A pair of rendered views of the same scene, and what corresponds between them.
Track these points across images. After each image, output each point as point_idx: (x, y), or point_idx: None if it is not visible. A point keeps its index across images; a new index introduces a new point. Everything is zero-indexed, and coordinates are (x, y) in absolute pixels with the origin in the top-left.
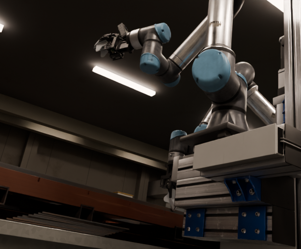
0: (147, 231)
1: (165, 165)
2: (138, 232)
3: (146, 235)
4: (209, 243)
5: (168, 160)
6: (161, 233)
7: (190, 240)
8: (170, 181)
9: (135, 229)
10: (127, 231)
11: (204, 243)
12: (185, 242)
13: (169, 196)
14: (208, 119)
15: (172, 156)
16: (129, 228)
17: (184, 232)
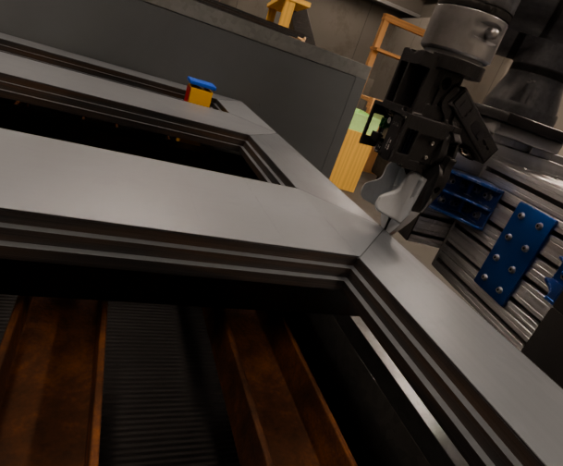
0: (277, 298)
1: (422, 57)
2: (228, 300)
3: (269, 309)
4: (209, 166)
5: (470, 54)
6: (342, 305)
7: (139, 150)
8: (455, 163)
9: (210, 289)
10: (155, 294)
11: (191, 164)
12: (118, 151)
13: (418, 208)
14: None
15: (493, 47)
16: (168, 280)
17: None
